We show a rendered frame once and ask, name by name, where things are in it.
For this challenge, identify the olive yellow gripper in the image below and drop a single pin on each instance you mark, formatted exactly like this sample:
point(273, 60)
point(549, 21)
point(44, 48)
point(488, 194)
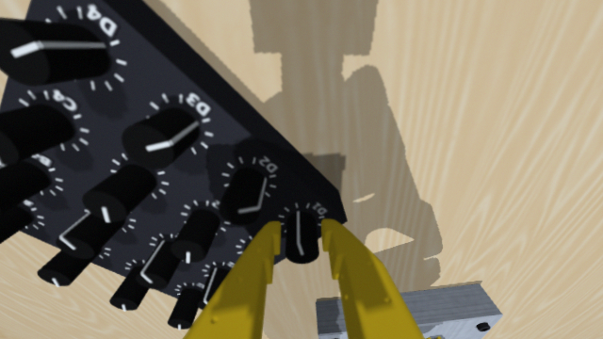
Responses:
point(372, 305)

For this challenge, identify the black knob box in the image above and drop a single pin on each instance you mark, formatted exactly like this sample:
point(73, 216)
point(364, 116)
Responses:
point(96, 67)

